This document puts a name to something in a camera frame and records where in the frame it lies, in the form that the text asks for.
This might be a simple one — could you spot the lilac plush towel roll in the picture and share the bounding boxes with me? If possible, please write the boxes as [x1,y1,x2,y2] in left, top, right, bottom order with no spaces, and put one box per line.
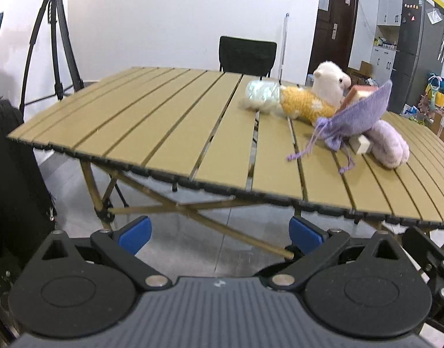
[364,119,410,169]

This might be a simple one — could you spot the purple linen drawstring bag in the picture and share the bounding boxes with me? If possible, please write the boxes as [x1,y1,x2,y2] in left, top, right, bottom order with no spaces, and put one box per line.
[286,80,392,174]

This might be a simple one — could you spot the black suitcase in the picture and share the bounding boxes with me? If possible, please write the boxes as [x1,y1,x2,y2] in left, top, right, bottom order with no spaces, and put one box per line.
[0,99,57,266]

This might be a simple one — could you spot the white foam wedge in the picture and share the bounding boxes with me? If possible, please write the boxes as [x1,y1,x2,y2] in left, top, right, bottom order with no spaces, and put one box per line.
[349,134,373,155]

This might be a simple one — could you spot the folding camping table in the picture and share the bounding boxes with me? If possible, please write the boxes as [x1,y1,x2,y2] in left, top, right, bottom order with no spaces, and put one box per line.
[10,68,444,258]

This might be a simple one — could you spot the large cardboard box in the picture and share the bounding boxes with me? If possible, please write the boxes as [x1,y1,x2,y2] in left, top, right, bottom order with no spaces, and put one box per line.
[427,109,444,142]

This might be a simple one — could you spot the alpaca plush toy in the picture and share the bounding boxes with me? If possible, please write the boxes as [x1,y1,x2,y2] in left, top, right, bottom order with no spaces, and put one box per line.
[279,61,351,126]

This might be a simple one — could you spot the green snack bag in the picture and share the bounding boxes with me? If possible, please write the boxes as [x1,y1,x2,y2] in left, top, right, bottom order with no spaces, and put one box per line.
[401,104,425,124]

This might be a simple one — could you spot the pink cream sponge cake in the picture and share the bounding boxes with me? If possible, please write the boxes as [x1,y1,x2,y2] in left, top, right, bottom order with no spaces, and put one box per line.
[337,85,378,112]

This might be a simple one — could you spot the iridescent white plastic bag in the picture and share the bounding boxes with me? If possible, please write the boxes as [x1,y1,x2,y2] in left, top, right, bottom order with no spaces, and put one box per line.
[240,80,283,115]

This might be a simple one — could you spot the black folding chair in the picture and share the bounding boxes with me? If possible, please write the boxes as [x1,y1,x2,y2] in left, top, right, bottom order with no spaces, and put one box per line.
[219,36,277,77]

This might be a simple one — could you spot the white cabinet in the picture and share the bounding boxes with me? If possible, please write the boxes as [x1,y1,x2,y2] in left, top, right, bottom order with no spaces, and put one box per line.
[371,0,403,85]

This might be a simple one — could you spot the dark brown door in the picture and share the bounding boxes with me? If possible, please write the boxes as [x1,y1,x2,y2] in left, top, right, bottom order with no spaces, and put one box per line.
[308,0,359,74]

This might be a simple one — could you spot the grey refrigerator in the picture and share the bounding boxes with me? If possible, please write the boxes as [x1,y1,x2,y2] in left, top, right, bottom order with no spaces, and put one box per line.
[388,0,444,114]

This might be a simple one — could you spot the white mop pole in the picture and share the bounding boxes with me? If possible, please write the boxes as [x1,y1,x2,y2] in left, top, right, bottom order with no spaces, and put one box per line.
[278,13,290,81]

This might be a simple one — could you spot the black camera tripod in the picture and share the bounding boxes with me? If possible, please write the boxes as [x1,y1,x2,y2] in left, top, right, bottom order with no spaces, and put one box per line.
[19,0,85,115]

